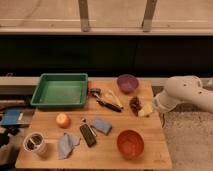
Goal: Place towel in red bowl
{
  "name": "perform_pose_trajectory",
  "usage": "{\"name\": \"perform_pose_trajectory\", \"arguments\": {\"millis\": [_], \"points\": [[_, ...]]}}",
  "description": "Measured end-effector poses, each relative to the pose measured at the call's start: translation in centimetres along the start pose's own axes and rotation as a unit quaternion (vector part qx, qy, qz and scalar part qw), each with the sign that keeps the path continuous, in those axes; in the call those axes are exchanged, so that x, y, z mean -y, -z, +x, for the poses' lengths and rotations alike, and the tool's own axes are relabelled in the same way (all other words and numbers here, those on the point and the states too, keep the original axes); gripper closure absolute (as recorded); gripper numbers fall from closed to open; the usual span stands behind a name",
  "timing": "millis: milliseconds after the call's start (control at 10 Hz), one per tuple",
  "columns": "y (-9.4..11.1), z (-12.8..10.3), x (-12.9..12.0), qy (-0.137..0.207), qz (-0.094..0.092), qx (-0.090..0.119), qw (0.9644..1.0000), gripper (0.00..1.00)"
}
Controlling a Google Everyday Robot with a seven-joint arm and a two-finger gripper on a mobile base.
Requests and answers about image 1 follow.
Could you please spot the purple bowl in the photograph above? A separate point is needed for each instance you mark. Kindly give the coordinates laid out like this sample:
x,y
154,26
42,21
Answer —
x,y
127,83

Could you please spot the blue box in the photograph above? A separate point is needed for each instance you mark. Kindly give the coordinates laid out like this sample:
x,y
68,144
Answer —
x,y
20,117

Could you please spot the metal can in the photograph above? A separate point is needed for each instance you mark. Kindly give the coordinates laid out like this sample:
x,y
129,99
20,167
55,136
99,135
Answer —
x,y
35,143

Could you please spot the green plastic tray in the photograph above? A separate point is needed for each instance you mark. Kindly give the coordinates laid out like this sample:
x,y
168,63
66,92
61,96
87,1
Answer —
x,y
61,90

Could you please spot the blue sponge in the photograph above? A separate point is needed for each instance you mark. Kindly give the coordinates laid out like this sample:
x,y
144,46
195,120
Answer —
x,y
101,125

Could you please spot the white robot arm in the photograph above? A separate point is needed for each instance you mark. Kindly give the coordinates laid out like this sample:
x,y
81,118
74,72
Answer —
x,y
177,90

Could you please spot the wooden board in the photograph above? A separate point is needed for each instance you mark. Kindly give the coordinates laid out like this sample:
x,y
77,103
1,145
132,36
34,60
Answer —
x,y
103,155

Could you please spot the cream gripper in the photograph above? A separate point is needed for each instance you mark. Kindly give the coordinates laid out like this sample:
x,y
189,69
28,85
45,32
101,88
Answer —
x,y
146,110

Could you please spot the black remote control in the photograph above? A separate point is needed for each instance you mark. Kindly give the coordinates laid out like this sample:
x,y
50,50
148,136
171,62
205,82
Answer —
x,y
88,135

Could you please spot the black handled brush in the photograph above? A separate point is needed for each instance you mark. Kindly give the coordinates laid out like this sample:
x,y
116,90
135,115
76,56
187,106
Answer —
x,y
96,92

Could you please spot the orange fruit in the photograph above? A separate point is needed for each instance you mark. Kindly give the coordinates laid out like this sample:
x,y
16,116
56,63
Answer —
x,y
63,120

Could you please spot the yellow banana toy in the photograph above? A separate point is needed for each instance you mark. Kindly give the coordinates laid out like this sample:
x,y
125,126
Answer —
x,y
111,97

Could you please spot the brown dried object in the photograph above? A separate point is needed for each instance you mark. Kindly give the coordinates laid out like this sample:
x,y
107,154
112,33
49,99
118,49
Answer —
x,y
135,105

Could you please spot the light blue towel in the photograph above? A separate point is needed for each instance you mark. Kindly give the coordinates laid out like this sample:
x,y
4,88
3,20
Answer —
x,y
66,144

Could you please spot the red bowl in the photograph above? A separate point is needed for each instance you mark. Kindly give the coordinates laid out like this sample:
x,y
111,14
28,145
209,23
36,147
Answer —
x,y
130,144

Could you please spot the small metal knob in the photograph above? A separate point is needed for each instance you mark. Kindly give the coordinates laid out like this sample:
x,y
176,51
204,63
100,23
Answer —
x,y
83,119

